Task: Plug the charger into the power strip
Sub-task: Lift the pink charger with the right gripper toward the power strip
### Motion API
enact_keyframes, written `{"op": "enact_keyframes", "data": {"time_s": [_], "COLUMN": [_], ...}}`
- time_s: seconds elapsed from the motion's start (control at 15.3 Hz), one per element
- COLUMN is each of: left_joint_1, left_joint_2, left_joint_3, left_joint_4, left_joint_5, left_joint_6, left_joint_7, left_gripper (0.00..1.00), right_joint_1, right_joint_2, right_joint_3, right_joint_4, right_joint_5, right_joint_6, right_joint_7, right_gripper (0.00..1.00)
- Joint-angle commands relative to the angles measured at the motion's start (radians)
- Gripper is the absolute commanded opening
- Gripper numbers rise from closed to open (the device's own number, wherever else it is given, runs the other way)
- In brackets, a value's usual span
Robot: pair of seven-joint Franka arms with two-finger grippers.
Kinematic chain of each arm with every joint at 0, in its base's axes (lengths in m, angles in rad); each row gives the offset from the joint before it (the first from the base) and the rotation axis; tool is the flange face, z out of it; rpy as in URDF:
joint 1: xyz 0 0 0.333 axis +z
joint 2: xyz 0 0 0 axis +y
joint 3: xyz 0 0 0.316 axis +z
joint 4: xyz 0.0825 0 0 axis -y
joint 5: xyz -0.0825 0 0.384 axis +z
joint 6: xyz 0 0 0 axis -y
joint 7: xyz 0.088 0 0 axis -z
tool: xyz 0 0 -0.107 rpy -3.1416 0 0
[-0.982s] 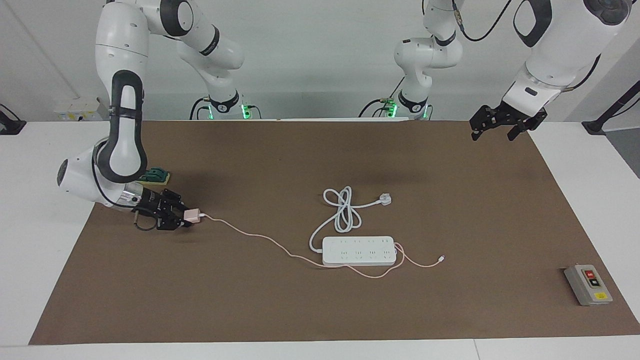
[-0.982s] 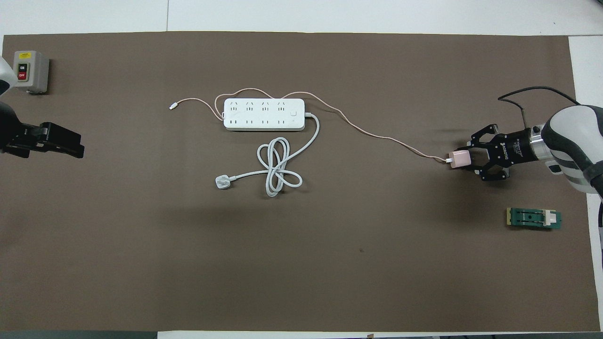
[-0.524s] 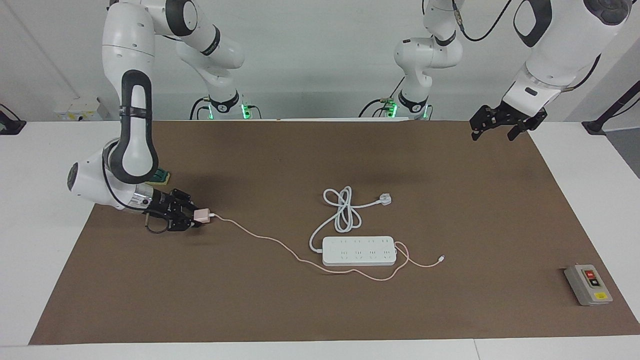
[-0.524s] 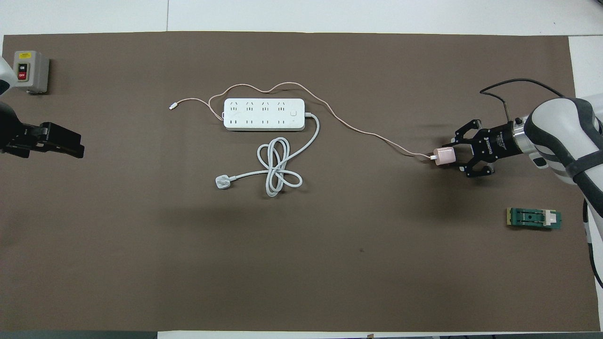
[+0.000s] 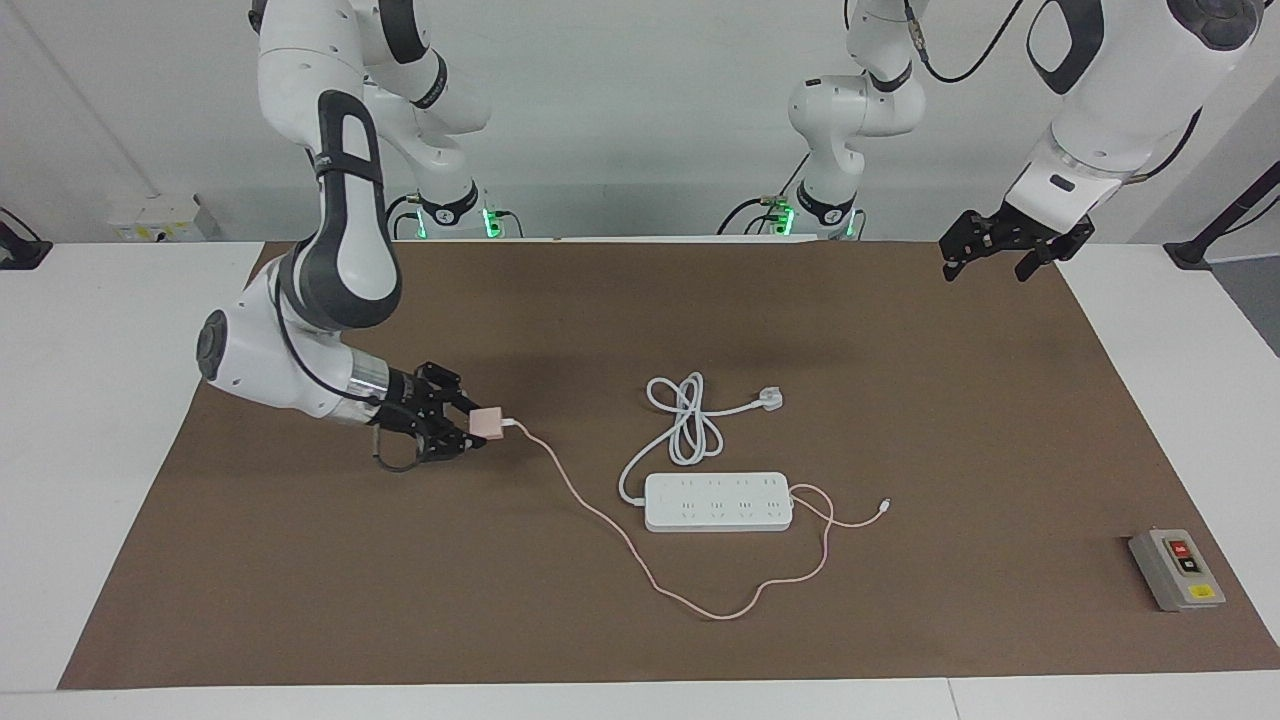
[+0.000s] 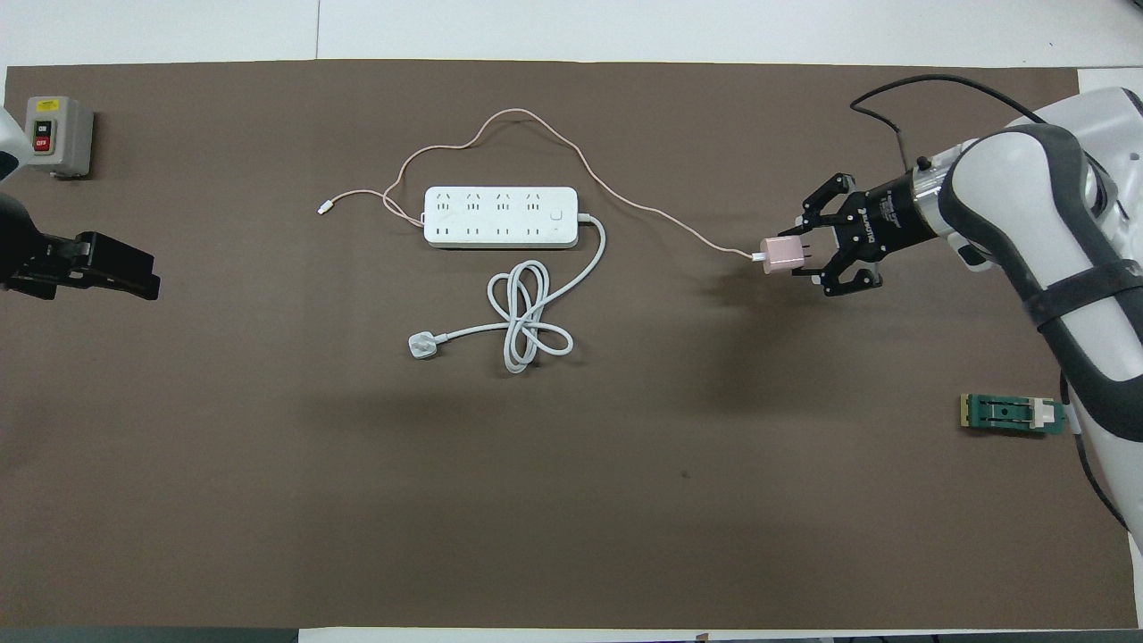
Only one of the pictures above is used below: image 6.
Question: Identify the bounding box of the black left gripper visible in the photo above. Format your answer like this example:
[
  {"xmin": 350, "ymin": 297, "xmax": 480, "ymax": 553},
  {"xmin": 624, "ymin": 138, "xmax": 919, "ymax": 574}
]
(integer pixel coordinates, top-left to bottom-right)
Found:
[{"xmin": 0, "ymin": 192, "xmax": 162, "ymax": 301}]

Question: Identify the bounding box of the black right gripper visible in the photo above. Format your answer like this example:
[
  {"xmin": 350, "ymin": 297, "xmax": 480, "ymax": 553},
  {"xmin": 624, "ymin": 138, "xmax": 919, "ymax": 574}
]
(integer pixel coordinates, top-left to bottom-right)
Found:
[{"xmin": 797, "ymin": 170, "xmax": 940, "ymax": 298}]

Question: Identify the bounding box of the pink charger plug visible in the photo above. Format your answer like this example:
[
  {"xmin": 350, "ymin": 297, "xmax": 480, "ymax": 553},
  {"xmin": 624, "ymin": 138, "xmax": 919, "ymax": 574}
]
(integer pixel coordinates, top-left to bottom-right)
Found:
[{"xmin": 759, "ymin": 234, "xmax": 815, "ymax": 274}]

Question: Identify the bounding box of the pink charging cable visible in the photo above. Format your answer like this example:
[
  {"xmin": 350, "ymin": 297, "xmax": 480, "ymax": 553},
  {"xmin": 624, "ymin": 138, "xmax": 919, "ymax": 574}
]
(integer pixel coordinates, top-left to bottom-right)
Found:
[{"xmin": 317, "ymin": 108, "xmax": 767, "ymax": 262}]

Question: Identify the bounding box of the white power strip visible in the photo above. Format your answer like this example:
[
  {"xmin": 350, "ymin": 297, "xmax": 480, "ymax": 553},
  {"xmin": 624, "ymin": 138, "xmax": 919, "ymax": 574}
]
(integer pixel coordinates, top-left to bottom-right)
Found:
[{"xmin": 423, "ymin": 186, "xmax": 580, "ymax": 249}]

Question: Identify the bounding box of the brown table mat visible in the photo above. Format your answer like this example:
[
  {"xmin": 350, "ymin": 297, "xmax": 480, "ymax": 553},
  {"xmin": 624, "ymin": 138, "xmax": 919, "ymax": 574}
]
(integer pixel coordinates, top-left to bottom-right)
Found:
[{"xmin": 0, "ymin": 59, "xmax": 1139, "ymax": 630}]

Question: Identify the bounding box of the grey on-off switch box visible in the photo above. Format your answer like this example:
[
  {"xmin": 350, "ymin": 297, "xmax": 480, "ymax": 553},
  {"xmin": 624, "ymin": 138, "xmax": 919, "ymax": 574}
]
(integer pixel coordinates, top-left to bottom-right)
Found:
[{"xmin": 23, "ymin": 96, "xmax": 95, "ymax": 179}]

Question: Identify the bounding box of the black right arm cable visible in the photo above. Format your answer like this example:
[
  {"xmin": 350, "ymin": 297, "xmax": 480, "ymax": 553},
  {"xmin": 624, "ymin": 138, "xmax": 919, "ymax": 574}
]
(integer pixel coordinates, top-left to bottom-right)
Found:
[{"xmin": 850, "ymin": 76, "xmax": 1133, "ymax": 537}]

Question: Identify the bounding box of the green knife switch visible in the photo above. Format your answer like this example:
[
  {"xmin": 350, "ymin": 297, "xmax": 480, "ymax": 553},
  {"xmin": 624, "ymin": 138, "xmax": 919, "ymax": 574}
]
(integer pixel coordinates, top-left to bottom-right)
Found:
[{"xmin": 960, "ymin": 393, "xmax": 1068, "ymax": 438}]

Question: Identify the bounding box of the white power strip cord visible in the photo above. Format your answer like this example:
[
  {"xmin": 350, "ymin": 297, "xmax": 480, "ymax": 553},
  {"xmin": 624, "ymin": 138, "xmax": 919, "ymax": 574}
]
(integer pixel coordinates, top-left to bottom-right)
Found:
[{"xmin": 408, "ymin": 213, "xmax": 607, "ymax": 375}]

